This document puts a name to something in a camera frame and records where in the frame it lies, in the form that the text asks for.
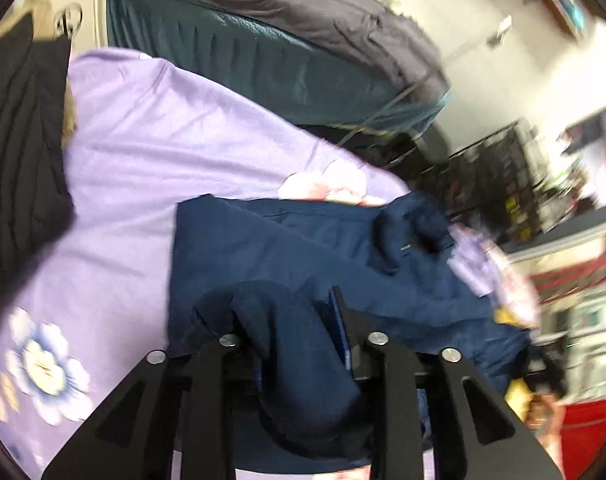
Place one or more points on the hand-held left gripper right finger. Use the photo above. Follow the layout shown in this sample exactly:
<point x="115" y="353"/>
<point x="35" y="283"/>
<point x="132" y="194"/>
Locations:
<point x="344" y="340"/>

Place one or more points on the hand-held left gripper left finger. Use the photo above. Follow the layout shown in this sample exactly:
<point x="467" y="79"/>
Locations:
<point x="218" y="370"/>

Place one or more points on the navy blue garment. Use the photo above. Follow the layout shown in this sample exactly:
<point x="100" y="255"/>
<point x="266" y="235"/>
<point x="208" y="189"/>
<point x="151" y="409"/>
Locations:
<point x="283" y="250"/>

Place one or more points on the person's right hand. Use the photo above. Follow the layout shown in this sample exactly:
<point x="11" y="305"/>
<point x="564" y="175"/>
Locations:
<point x="543" y="412"/>

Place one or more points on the gold shiny garment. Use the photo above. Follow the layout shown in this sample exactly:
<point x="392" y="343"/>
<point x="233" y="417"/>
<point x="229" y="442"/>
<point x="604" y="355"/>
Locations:
<point x="508" y="316"/>

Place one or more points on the red plastic object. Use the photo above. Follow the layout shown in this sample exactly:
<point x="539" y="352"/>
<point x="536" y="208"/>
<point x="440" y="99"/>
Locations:
<point x="588" y="430"/>

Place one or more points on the purple floral bedsheet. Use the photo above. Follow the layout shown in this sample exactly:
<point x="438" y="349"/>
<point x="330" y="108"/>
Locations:
<point x="133" y="160"/>

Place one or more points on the teal bed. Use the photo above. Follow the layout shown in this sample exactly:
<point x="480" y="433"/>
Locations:
<point x="263" y="70"/>

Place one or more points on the black pleated garment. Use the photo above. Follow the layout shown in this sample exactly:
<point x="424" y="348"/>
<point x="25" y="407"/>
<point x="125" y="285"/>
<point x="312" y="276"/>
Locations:
<point x="18" y="160"/>

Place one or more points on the grey blanket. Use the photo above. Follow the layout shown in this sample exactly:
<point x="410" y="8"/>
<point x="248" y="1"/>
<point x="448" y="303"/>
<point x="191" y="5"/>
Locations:
<point x="308" y="5"/>

